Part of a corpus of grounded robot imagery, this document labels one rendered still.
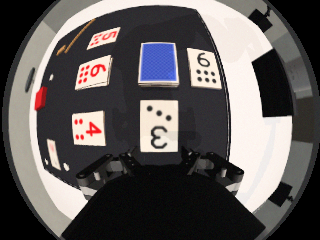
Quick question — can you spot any blue card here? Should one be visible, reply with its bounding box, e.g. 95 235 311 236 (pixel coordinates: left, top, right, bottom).
138 42 179 84

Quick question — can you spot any red rectangular block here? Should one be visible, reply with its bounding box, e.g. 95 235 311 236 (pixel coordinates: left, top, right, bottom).
34 86 47 111

